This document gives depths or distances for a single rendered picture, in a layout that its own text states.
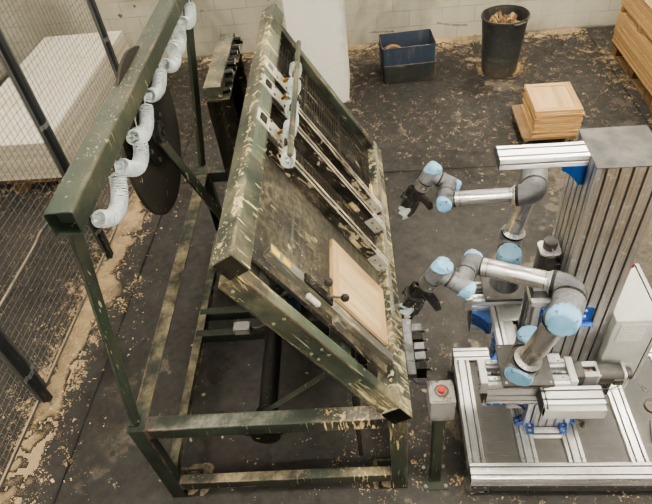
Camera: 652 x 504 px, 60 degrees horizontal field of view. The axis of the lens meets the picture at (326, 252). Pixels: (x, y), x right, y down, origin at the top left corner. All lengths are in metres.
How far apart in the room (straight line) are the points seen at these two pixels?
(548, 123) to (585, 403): 3.40
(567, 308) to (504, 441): 1.48
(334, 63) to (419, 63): 1.02
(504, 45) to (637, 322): 4.47
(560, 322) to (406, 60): 4.97
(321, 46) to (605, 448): 4.55
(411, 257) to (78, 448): 2.74
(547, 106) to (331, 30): 2.26
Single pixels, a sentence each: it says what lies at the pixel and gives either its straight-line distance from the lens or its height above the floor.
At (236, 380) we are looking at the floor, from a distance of 4.04.
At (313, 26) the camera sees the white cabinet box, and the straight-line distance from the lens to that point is 6.21.
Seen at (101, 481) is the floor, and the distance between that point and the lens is 3.98.
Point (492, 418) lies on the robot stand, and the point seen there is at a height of 0.21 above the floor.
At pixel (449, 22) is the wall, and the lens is 7.79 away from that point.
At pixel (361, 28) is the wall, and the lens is 7.73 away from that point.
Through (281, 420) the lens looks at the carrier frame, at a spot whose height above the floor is 0.79.
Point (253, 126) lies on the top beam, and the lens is 2.57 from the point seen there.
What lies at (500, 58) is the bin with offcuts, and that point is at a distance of 6.85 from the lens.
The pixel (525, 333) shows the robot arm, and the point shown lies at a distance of 2.58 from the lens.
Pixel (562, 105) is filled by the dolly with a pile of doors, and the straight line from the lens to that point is 5.76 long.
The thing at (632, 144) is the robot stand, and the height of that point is 2.03.
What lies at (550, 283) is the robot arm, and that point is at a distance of 2.28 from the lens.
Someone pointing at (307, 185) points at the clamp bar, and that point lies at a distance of 2.86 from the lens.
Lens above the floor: 3.28
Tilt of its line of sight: 44 degrees down
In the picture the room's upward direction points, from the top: 8 degrees counter-clockwise
